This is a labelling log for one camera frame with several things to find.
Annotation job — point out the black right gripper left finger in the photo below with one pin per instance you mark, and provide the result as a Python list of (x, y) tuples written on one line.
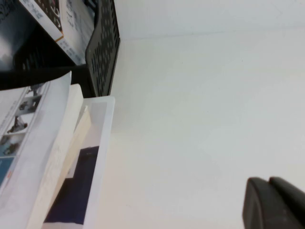
[(259, 207)]

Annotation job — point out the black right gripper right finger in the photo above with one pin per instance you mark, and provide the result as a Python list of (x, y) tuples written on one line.
[(290, 193)]

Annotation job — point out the white car suspension book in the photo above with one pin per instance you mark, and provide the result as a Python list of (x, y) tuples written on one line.
[(23, 143)]

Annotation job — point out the white book purple block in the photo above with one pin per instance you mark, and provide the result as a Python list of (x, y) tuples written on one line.
[(78, 186)]

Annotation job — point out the blue grey DTC book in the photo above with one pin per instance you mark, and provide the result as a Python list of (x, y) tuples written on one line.
[(81, 133)]

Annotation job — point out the black mesh book stand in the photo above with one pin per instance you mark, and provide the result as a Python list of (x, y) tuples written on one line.
[(104, 47)]

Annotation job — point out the white book small black mark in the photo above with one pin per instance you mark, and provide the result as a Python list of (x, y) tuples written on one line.
[(76, 35)]

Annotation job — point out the white book orange mark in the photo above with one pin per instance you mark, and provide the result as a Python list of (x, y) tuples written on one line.
[(51, 29)]

